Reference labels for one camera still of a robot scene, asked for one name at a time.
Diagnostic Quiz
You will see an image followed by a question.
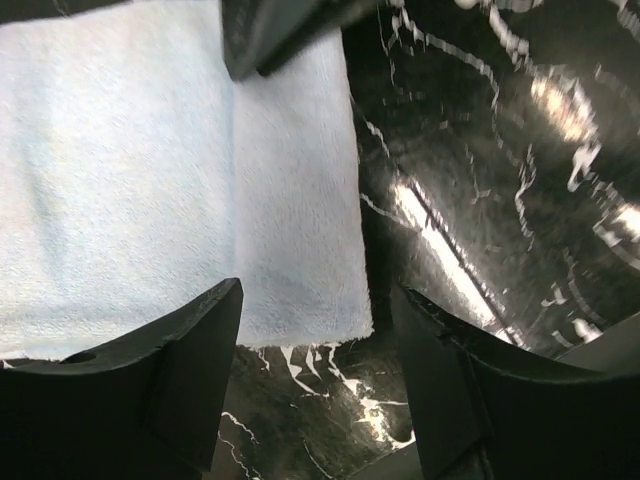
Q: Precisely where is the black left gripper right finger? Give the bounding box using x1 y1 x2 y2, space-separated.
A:
394 286 639 479

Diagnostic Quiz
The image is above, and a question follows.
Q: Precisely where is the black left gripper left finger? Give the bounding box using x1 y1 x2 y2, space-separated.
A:
1 278 243 479

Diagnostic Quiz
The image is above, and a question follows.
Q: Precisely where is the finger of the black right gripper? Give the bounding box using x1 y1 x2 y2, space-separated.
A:
220 0 380 80

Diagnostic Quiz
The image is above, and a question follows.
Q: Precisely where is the light blue towel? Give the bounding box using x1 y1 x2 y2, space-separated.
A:
1 1 373 359

